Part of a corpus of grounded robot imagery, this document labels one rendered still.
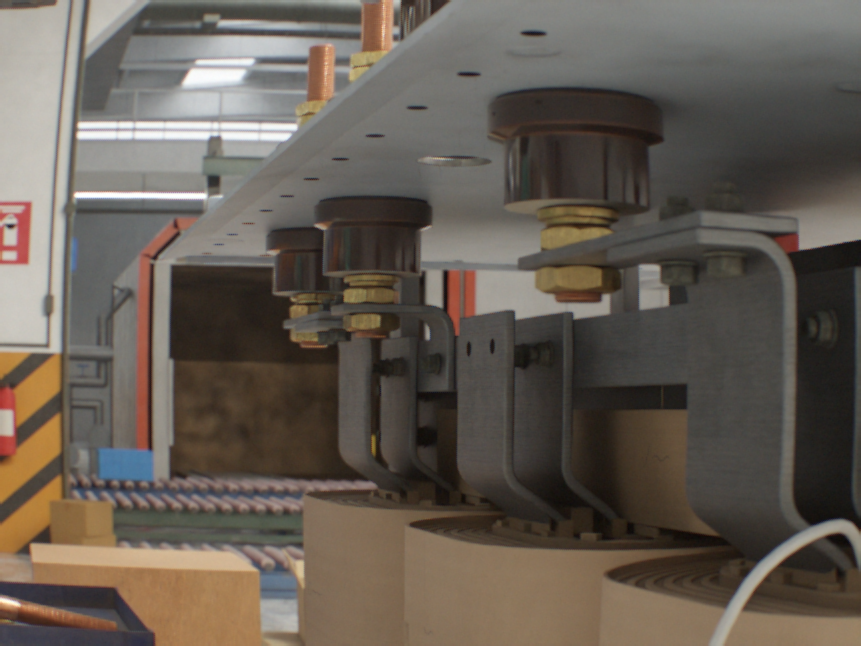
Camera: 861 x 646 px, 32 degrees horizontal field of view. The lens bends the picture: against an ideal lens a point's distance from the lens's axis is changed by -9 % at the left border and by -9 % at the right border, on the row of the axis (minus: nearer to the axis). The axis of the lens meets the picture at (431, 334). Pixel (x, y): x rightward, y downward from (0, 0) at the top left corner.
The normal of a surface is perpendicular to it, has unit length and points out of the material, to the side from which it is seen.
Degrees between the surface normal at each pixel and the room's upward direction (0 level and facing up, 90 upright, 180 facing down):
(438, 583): 90
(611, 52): 180
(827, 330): 107
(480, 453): 90
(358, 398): 90
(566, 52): 180
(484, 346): 90
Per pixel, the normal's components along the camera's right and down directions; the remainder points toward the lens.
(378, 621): -0.61, -0.04
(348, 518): -0.82, -0.04
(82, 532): -0.35, -0.04
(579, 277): -0.08, -0.04
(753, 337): -0.96, -0.02
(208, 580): 0.26, -0.04
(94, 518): 0.94, 0.00
